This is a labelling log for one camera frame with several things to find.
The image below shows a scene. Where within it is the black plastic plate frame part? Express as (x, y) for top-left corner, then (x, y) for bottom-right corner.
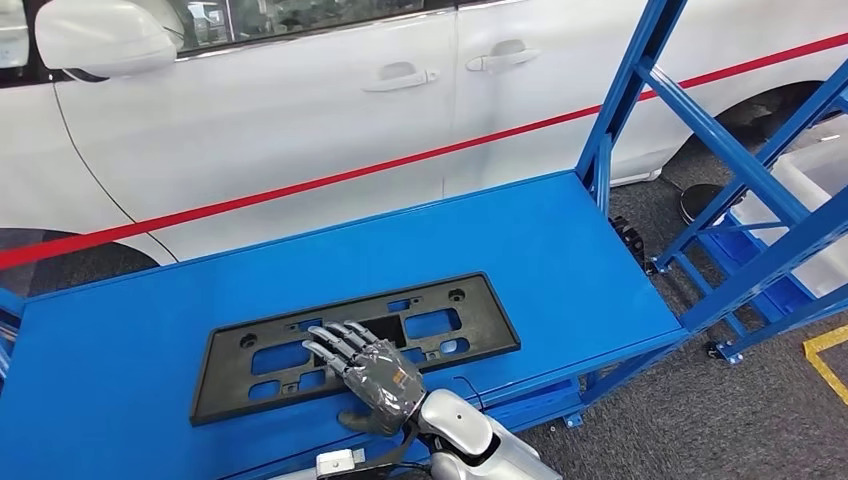
(190, 272), (523, 427)

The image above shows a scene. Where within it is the black ribbed plastic object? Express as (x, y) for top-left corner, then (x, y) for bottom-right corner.
(609, 215), (649, 272)

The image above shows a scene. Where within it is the red barrier belt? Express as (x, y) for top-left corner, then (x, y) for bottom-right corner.
(0, 31), (848, 273)

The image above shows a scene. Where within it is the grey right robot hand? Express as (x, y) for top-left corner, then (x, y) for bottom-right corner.
(301, 321), (429, 439)

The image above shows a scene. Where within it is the white car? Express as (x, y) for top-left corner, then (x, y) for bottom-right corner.
(0, 0), (848, 299)

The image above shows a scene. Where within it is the large translucent white bin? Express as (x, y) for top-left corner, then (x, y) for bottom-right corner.
(728, 135), (848, 299)

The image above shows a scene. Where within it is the black round stanchion base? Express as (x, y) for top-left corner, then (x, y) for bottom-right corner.
(678, 184), (743, 228)

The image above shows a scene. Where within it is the blue metal shelf rack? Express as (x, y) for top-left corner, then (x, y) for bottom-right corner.
(652, 66), (848, 366)
(0, 0), (848, 480)

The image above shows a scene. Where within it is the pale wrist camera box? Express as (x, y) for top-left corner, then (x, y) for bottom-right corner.
(315, 449), (367, 480)

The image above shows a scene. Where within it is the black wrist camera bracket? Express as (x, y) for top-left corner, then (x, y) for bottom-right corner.
(344, 423), (425, 480)

